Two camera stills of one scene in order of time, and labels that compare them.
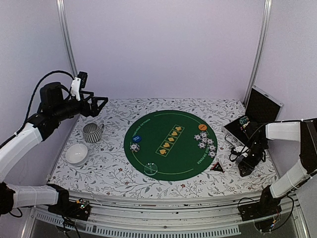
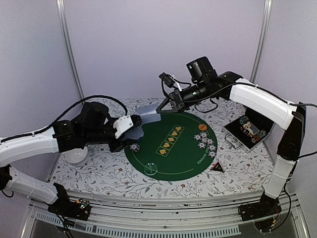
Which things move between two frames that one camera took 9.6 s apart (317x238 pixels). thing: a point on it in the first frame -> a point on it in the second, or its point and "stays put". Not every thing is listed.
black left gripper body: x=85 y=110 -> x=117 y=146
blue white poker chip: x=197 y=137 stays put
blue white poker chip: x=203 y=134 stays put
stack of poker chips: x=134 y=147 stays put
